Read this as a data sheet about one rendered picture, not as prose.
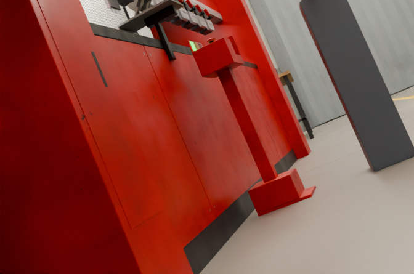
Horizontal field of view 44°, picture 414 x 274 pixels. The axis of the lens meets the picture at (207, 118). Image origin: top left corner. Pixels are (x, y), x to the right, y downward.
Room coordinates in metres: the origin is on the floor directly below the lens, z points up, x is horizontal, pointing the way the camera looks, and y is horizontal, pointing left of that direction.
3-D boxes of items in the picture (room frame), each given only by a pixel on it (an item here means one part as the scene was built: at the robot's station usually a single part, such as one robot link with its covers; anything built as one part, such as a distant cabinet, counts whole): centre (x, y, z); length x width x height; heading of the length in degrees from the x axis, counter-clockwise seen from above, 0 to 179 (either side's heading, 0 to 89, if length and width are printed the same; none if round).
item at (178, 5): (2.19, 0.05, 1.00); 0.26 x 0.18 x 0.01; 74
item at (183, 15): (3.17, -0.09, 1.26); 0.15 x 0.09 x 0.17; 164
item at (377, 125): (2.18, -0.66, 0.39); 0.18 x 0.18 x 0.78; 79
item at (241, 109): (2.30, -0.16, 0.39); 0.06 x 0.06 x 0.54; 73
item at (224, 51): (2.30, -0.16, 0.75); 0.20 x 0.16 x 0.18; 163
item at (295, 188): (2.29, -0.19, 0.06); 0.25 x 0.20 x 0.12; 73
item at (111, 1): (2.24, 0.19, 1.13); 0.10 x 0.02 x 0.10; 164
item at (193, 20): (3.36, -0.15, 1.26); 0.15 x 0.09 x 0.17; 164
